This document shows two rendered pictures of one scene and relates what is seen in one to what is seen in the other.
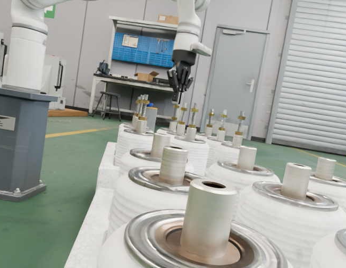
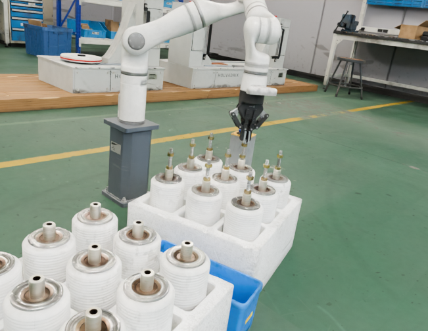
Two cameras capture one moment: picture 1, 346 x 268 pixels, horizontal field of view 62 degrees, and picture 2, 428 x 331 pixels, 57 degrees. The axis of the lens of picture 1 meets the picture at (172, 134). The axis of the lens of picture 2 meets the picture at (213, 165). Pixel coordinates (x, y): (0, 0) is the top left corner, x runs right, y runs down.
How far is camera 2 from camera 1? 0.74 m
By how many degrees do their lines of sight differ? 38
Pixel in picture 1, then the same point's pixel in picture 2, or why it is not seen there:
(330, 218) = (77, 275)
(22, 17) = (123, 66)
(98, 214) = not seen: hidden behind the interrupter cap
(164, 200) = (25, 247)
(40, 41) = (137, 83)
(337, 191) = (167, 267)
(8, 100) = (116, 131)
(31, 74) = (132, 111)
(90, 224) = not seen: hidden behind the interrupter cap
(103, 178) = (131, 211)
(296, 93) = not seen: outside the picture
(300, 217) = (68, 270)
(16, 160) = (122, 176)
